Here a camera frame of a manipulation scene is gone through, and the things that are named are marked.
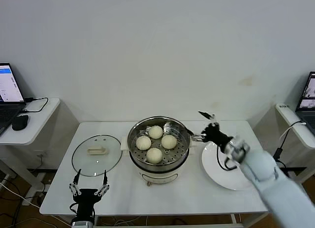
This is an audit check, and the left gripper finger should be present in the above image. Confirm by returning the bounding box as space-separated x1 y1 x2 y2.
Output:
68 168 82 197
94 170 110 197

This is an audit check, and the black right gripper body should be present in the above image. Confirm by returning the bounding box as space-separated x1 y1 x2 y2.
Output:
201 123 234 153

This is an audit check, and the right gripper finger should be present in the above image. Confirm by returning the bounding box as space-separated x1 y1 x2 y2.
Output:
185 129 207 143
197 110 220 127

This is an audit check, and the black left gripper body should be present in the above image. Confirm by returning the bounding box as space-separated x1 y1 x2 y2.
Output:
72 188 102 221

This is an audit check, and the round glass lid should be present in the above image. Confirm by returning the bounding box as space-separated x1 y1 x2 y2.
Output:
71 134 122 177

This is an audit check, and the white steamed baozi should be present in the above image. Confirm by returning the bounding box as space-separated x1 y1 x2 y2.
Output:
146 147 163 164
135 135 152 151
160 134 177 150
148 125 163 140

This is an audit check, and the stainless steel steamer basket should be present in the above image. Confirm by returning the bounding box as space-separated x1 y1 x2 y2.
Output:
120 115 198 170

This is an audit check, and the white round plate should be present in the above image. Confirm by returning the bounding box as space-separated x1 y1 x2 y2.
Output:
201 140 257 191

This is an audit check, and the white floor power strip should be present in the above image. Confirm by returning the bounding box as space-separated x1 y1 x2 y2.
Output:
21 191 48 209

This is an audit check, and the white electric cooker base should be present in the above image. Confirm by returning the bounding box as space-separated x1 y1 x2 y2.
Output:
122 146 195 187

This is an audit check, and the white side table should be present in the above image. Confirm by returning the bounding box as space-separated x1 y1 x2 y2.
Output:
0 97 80 204
253 102 315 204

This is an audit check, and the black computer mouse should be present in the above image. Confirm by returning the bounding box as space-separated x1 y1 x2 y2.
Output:
11 114 29 131

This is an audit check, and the grey laptop with dark screen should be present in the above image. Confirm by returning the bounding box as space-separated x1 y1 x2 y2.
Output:
294 70 315 137

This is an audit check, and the black laptop with white window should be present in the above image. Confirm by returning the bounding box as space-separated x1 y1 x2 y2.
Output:
0 63 27 136

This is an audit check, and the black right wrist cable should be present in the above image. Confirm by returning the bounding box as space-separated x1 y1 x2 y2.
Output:
216 144 239 171

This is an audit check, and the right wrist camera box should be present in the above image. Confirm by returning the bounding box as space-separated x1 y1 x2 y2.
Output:
232 138 251 162

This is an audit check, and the black power adapter with cable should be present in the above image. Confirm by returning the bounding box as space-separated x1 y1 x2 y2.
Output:
269 133 290 176

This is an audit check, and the white cable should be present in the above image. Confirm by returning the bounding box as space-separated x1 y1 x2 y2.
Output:
272 121 307 148

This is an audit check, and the black laptop charger cable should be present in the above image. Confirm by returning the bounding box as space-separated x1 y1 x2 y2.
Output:
20 97 49 114

